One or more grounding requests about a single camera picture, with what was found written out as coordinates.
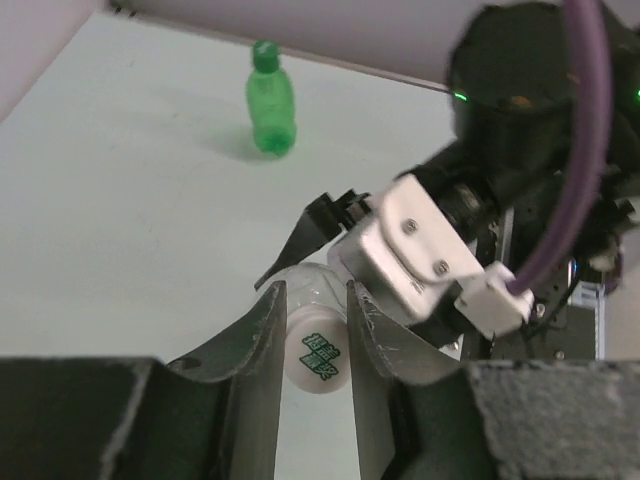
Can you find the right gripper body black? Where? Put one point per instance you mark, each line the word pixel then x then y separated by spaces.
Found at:
pixel 426 308

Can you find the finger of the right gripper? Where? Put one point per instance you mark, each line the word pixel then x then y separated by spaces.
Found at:
pixel 320 222

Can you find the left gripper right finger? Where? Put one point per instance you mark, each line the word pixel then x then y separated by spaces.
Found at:
pixel 420 414

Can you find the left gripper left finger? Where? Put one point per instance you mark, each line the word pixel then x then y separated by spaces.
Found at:
pixel 211 414

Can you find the clear plastic bottle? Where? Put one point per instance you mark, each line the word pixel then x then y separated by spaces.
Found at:
pixel 311 284

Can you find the white bottle cap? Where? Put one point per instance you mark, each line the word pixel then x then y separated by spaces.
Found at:
pixel 317 349

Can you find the green plastic bottle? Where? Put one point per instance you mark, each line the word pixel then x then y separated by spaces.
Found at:
pixel 271 105

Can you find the green bottle cap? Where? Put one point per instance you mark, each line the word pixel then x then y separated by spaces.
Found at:
pixel 265 56

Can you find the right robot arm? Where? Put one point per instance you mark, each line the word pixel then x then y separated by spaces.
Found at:
pixel 497 183

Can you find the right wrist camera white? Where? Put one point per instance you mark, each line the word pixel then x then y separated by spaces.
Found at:
pixel 422 274

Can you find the grey slotted cable duct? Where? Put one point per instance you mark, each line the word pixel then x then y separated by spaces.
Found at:
pixel 585 315

